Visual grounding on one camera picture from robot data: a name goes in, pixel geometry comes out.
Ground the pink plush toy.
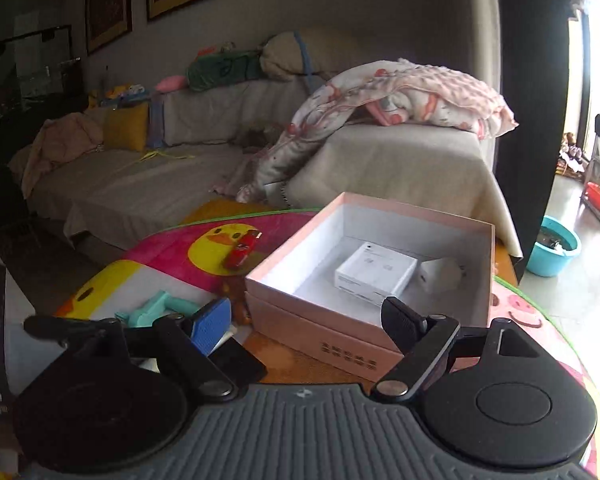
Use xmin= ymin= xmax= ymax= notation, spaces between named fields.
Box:
xmin=157 ymin=75 xmax=189 ymax=94

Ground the pink floral blanket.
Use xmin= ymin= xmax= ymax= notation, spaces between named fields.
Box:
xmin=209 ymin=58 xmax=519 ymax=206

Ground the green plush toy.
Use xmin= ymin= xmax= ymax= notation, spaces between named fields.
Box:
xmin=186 ymin=45 xmax=267 ymax=92

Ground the small white box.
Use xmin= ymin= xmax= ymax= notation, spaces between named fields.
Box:
xmin=334 ymin=251 xmax=418 ymax=307

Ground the pink cardboard box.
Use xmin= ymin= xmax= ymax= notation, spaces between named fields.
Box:
xmin=244 ymin=191 xmax=496 ymax=383

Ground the white charger adapter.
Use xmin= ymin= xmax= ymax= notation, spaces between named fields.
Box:
xmin=418 ymin=258 xmax=465 ymax=291

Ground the blue plastic basin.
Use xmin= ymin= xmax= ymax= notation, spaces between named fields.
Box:
xmin=524 ymin=215 xmax=584 ymax=278

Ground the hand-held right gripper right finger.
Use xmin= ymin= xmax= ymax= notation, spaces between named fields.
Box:
xmin=371 ymin=296 xmax=543 ymax=402

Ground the pink cloth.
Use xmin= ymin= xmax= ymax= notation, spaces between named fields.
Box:
xmin=21 ymin=111 xmax=106 ymax=199

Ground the colourful cartoon mat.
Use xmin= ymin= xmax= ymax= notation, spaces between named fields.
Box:
xmin=55 ymin=197 xmax=600 ymax=480

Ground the glass tank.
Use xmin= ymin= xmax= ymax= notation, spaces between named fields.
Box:
xmin=0 ymin=24 xmax=87 ymax=132

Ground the black plastic object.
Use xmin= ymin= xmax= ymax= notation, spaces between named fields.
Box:
xmin=209 ymin=338 xmax=269 ymax=386

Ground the beige covered sofa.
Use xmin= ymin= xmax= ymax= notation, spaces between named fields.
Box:
xmin=7 ymin=25 xmax=524 ymax=261

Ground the yellow cushion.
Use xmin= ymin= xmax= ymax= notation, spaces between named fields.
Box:
xmin=102 ymin=104 xmax=151 ymax=152

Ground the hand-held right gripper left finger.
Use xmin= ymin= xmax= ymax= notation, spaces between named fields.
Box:
xmin=24 ymin=297 xmax=237 ymax=403

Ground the dark curtain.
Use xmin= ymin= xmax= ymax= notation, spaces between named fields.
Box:
xmin=495 ymin=0 xmax=587 ymax=286

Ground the red toy car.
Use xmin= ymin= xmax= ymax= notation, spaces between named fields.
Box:
xmin=223 ymin=230 xmax=263 ymax=269

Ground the beige pillow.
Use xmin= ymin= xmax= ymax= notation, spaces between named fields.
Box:
xmin=259 ymin=27 xmax=363 ymax=82

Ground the teal plastic handle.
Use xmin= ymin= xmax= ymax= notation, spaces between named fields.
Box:
xmin=115 ymin=291 xmax=203 ymax=330

